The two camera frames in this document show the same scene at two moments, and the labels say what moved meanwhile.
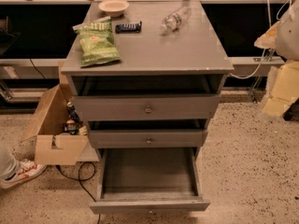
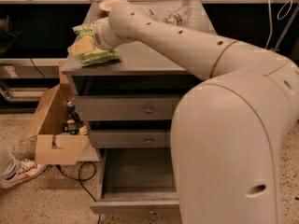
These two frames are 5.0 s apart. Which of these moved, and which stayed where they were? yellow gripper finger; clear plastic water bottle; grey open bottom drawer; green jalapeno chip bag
Moved: yellow gripper finger
Stayed: clear plastic water bottle; green jalapeno chip bag; grey open bottom drawer
